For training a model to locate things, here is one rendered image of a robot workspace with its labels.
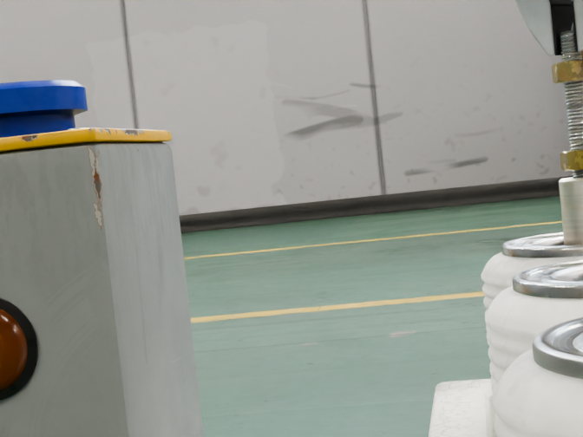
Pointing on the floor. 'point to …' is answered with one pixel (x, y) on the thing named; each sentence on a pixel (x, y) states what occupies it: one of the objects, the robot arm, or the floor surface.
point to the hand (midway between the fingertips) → (579, 22)
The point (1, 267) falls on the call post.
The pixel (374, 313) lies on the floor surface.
